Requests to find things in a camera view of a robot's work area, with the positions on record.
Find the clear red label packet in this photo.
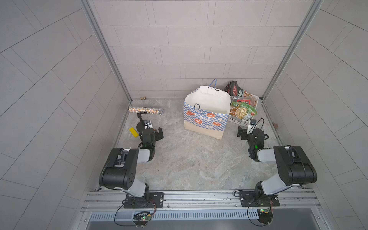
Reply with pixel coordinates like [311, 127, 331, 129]
[231, 91, 259, 109]

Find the blue checkered paper bag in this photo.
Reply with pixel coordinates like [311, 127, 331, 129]
[183, 79, 231, 140]

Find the black red condiment packet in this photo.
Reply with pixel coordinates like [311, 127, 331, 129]
[224, 80, 244, 97]

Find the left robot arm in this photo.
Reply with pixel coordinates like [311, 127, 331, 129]
[99, 111, 164, 209]

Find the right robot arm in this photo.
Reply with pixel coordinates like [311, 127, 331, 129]
[233, 126, 317, 208]

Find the white plastic basket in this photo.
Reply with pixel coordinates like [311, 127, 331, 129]
[230, 94, 259, 122]

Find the yellow block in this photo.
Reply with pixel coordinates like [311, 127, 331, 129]
[129, 127, 139, 138]

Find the green food packet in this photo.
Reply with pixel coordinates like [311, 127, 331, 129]
[230, 102, 257, 120]

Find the right circuit board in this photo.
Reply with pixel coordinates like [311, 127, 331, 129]
[257, 208, 273, 226]

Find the circuit board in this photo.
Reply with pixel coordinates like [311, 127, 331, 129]
[257, 208, 273, 226]
[133, 211, 154, 225]

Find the left circuit board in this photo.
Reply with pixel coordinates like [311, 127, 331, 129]
[133, 211, 154, 225]

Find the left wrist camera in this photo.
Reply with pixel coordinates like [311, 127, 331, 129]
[143, 120, 153, 129]

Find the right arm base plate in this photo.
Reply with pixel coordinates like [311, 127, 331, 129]
[234, 190, 280, 208]

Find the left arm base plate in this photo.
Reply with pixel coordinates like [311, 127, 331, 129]
[123, 192, 164, 209]

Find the aluminium mounting rail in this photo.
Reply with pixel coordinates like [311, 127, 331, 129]
[78, 187, 321, 211]

